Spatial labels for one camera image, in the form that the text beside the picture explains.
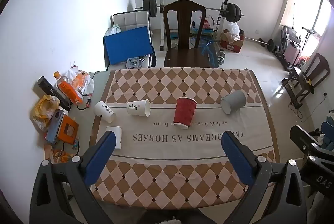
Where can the orange drink bottle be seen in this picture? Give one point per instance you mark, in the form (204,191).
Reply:
(68,89)

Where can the plain white paper cup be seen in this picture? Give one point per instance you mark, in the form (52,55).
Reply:
(117,136)

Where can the orange snack packet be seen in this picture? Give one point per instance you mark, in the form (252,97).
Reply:
(61,157)

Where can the grey padded chair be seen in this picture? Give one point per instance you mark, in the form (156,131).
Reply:
(135,19)

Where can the yellow plastic bag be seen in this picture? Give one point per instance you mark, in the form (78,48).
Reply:
(41,114)

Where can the white cup with small print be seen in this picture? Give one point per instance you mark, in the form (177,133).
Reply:
(103,111)

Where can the red cardboard box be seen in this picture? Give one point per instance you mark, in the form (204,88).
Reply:
(233,43)

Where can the red ribbed paper cup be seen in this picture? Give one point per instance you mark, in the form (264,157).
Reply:
(184,112)

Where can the crumpled white bag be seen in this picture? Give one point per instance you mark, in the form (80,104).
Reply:
(113,30)

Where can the dark wooden side chair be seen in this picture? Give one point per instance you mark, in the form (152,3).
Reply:
(317,67)

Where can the grey paper cup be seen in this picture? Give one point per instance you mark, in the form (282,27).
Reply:
(234,101)

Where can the blue board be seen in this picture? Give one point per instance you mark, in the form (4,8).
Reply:
(127,43)

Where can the white and red shopping bag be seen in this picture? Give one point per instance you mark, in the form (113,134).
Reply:
(207,23)

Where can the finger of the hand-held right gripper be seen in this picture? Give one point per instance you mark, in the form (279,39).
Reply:
(304,139)

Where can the white barbell rack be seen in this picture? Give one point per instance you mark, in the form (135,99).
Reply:
(161,30)

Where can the clear plastic container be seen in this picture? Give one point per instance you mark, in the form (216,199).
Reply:
(133,62)

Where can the long floor barbell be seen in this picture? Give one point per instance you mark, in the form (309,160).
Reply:
(270,44)

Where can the barbell with black plates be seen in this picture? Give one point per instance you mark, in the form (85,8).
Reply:
(151,6)

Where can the long black box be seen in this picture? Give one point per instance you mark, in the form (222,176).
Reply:
(53,90)

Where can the checked brown tablecloth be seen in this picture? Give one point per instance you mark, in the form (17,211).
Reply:
(182,83)

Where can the white and orange plastic bag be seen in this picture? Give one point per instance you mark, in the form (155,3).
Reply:
(82,81)

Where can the folded exercise machine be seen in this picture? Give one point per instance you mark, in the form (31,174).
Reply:
(292,49)

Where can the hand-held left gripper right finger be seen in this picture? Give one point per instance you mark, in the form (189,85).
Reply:
(238,158)

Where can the orange box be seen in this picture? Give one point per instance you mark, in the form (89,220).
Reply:
(68,128)

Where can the small dumbbell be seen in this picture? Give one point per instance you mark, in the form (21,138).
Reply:
(221,55)

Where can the white cup with large print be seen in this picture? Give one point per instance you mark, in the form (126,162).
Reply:
(137,108)

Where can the blue smartphone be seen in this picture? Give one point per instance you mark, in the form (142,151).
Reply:
(54,126)

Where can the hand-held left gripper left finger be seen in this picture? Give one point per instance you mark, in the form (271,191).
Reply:
(100,158)

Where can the blue cloth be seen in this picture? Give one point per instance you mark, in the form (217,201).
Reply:
(328,128)

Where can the bright window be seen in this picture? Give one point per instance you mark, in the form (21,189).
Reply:
(310,9)

